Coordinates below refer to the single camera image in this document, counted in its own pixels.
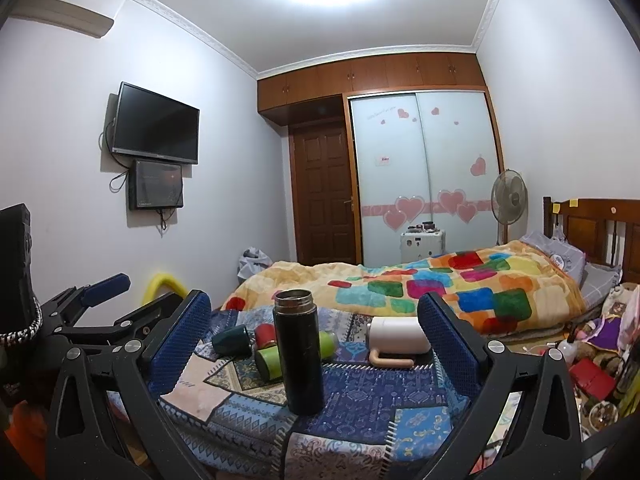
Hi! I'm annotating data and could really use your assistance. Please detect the light green cup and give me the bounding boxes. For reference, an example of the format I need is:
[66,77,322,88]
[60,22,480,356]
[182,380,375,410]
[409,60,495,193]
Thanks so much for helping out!
[318,330,339,361]
[253,346,286,382]

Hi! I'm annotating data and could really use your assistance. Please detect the wooden bed headboard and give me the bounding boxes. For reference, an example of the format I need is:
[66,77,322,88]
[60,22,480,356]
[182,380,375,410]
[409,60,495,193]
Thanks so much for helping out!
[542,196,640,281]

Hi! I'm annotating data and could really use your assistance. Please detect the black wall television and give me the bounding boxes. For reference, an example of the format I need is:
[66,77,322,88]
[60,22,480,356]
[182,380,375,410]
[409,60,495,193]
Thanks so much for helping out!
[110,81,201,165]

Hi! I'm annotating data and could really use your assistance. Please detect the small black wall monitor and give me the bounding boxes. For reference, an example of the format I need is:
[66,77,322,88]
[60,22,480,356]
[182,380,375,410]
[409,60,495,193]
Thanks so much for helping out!
[128,158,185,211]

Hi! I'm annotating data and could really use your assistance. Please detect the small white appliance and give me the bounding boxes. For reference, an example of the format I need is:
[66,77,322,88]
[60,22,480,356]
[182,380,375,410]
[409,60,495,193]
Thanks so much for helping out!
[399,229,445,264]

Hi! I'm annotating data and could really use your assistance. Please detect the pile of clothes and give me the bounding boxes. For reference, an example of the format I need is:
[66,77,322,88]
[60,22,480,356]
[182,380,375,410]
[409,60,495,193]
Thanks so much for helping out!
[236,247,274,284]

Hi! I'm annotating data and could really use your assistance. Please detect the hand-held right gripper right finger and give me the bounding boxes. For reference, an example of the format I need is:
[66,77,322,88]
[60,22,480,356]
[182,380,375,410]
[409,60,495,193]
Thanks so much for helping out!
[416,291,590,480]

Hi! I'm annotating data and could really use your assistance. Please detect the grey checked pillow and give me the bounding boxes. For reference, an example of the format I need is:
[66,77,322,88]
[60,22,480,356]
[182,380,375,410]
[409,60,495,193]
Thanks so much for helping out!
[579,261,624,307]

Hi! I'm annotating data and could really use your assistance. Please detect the wooden overhead cabinet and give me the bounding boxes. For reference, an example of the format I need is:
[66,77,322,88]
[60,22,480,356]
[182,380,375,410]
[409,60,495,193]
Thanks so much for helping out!
[256,52,489,124]

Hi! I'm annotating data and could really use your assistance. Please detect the colourful checked blanket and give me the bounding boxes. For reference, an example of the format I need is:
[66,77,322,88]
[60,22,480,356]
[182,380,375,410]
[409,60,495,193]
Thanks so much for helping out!
[220,239,589,337]

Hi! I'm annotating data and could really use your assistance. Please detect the grey printed pillow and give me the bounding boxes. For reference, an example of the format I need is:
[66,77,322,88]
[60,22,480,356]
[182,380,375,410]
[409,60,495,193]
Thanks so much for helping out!
[519,230,587,282]

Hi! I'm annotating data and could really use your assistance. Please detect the dark green cup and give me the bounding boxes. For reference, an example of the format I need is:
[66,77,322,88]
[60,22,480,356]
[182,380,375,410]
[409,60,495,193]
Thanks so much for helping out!
[211,324,254,359]

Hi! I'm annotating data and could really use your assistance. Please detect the orange plastic object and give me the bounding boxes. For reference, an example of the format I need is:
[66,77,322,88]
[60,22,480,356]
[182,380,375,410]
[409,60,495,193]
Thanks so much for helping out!
[11,402,49,462]

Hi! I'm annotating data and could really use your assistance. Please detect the blue patchwork blanket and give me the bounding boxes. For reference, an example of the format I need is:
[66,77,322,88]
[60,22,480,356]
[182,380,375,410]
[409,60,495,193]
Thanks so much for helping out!
[106,305,526,480]

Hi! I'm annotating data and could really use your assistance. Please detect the brown wooden door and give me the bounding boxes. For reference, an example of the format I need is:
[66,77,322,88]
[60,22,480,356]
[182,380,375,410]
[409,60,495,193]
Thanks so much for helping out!
[288,124,359,267]

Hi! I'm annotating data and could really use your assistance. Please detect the white cup with beige handle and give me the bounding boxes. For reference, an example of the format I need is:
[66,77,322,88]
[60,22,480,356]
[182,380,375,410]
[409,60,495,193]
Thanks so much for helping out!
[365,315,432,369]

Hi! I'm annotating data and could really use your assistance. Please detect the standing fan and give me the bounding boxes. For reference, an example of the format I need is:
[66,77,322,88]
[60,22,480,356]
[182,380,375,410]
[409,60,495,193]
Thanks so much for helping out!
[490,168,526,246]

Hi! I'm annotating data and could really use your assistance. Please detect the yellow curved tube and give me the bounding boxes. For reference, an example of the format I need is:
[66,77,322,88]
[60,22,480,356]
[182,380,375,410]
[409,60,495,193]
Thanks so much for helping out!
[141,272,189,306]

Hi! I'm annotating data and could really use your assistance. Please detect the black television cable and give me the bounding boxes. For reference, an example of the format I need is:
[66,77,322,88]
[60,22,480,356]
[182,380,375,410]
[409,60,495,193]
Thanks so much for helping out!
[99,119,132,194]

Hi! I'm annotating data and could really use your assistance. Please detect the red cup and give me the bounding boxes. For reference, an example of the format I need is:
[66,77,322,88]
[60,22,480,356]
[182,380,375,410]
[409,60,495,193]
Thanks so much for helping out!
[254,323,278,350]

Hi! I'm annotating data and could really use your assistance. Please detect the purple and white bag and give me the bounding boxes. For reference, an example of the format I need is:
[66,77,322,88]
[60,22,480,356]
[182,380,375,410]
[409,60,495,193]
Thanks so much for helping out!
[589,284,640,352]

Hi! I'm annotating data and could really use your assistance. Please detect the red box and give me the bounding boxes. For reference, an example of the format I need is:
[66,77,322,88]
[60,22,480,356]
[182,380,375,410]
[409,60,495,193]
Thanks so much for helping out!
[568,357,617,401]

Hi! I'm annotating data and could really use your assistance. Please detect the black thermos flask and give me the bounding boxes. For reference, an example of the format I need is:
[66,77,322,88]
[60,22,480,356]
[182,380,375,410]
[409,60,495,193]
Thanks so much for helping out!
[272,289,326,416]

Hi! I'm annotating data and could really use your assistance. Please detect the white sliding wardrobe with hearts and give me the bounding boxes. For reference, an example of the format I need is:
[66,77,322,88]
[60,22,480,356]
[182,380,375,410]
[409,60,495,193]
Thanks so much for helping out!
[347,89,504,269]

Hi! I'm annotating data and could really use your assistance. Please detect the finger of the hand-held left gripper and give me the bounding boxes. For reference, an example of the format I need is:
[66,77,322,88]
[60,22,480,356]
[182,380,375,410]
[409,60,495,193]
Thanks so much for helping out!
[50,293,187,350]
[37,273,132,335]

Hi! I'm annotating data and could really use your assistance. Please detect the white air conditioner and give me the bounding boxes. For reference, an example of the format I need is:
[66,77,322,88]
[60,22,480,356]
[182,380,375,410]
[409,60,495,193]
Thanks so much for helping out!
[9,0,129,39]

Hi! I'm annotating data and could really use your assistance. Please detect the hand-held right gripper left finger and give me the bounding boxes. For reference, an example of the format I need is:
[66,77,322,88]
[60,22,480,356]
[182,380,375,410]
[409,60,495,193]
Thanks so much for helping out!
[45,289,221,480]

